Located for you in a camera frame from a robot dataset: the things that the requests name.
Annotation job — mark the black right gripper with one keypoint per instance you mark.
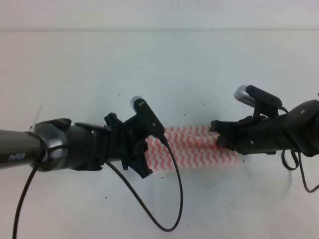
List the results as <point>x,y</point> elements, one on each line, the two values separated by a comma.
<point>251,135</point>

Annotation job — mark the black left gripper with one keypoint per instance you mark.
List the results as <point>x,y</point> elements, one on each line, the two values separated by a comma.
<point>122,146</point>

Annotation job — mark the pink white wavy-striped towel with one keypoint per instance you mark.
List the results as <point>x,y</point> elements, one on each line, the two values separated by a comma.
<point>192,146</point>

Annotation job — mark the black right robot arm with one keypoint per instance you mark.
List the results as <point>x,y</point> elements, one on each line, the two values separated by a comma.
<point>296,130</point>

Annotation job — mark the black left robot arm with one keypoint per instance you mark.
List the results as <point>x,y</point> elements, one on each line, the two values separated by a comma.
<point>60,144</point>

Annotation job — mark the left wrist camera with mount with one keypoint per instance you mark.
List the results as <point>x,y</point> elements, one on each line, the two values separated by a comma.
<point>144,123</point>

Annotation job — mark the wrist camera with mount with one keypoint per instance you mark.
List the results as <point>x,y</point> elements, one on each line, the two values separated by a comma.
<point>144,123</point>
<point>263,102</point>

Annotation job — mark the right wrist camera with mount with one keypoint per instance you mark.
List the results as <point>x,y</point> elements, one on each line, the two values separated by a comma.
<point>263,102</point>

